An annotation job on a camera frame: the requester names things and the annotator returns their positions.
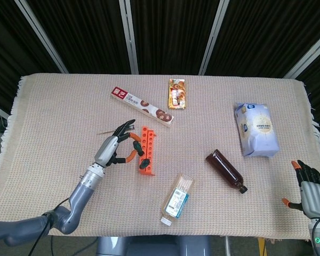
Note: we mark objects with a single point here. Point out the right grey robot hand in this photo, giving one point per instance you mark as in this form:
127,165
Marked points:
313,197

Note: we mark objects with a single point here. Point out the brown plastic bottle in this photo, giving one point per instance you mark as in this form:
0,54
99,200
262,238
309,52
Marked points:
224,169

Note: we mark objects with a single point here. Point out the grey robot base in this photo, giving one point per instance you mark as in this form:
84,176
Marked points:
149,246

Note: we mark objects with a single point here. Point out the dark ribbed partition panel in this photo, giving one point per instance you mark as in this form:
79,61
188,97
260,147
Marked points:
269,34
5,53
173,34
82,34

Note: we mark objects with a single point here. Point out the long white baking paper box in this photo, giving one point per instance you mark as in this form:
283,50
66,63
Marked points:
149,108

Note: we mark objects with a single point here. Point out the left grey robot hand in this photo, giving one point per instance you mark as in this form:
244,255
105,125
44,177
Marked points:
106,150

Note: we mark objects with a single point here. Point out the blue white tissue pack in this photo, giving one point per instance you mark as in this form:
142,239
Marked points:
258,130

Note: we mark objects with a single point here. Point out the white partition frame post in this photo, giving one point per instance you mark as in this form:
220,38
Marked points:
306,57
129,37
42,40
213,40

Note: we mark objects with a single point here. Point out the clear bottle with blue label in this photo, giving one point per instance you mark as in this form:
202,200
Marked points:
177,200

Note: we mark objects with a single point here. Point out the white table leg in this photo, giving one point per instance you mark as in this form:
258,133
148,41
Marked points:
228,246

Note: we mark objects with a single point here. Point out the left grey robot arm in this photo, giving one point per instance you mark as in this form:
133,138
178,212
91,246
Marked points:
80,197

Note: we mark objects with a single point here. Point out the orange screwdriver holder rack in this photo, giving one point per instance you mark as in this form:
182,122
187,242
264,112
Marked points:
149,144

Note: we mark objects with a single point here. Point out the beige woven tablecloth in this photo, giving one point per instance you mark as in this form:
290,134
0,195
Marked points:
69,106

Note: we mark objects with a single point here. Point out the yellow snack box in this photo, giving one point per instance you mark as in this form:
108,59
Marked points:
177,94

